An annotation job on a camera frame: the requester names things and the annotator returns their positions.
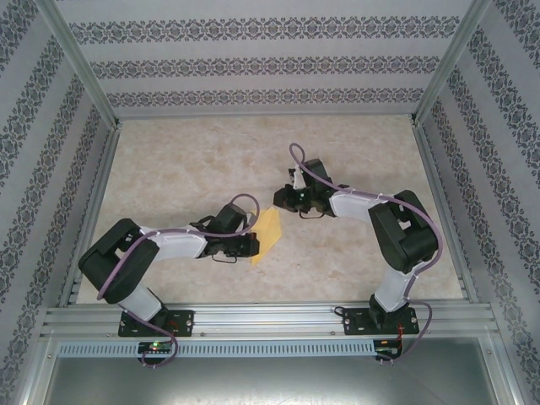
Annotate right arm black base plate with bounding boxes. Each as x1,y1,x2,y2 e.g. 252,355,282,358
342,306,420,337

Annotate aluminium side rail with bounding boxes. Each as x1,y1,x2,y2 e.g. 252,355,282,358
411,120,480,303
58,126,122,307

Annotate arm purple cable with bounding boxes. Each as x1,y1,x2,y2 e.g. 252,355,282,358
289,143,445,368
96,192,261,368

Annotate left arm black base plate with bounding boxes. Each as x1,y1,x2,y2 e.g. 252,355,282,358
119,310,195,338

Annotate aluminium mounting rail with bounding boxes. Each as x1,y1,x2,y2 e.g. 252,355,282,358
40,302,499,338

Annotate aluminium frame post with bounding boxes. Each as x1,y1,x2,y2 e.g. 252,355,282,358
35,0,122,127
411,0,493,123

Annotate grey metal sheet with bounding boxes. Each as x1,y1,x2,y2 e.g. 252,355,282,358
24,337,524,405

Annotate yellow cloth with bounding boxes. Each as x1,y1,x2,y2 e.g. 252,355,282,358
249,208,283,267

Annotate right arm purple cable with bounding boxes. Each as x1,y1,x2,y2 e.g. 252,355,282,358
289,143,445,368

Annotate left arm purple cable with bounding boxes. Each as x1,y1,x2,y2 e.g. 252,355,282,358
96,192,261,368

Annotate slotted grey cable duct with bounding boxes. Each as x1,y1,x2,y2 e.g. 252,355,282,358
57,340,376,358

